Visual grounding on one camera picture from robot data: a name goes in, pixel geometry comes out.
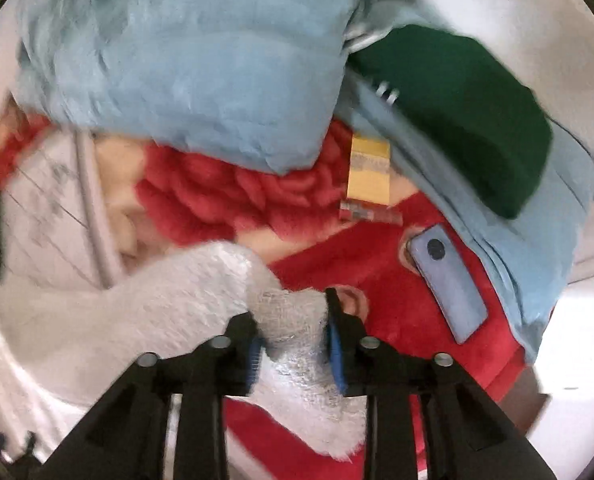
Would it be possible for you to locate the yellow paper tag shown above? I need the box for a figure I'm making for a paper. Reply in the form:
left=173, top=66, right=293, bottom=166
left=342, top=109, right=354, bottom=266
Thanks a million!
left=339, top=133, right=403, bottom=226

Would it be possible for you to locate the red floral blanket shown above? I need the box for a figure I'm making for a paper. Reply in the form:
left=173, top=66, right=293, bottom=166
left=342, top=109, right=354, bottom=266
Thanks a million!
left=0, top=108, right=524, bottom=479

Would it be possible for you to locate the blue smartphone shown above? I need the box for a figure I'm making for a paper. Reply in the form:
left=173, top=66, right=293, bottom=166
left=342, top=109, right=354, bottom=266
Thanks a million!
left=408, top=224, right=488, bottom=344

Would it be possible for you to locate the light blue puffy jacket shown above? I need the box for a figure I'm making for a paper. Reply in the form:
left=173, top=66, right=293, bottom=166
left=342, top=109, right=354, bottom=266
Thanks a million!
left=12, top=0, right=594, bottom=360

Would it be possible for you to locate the white fuzzy sweater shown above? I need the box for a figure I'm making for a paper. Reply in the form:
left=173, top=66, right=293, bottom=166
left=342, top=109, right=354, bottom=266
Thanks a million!
left=0, top=243, right=365, bottom=460

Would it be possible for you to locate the white quilted floral sheet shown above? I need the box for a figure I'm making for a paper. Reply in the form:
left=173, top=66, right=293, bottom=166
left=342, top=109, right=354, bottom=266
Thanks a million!
left=1, top=129, right=126, bottom=290

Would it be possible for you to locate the dark green knit garment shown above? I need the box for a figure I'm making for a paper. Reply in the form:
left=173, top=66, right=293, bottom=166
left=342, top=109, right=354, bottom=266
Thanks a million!
left=348, top=25, right=553, bottom=219

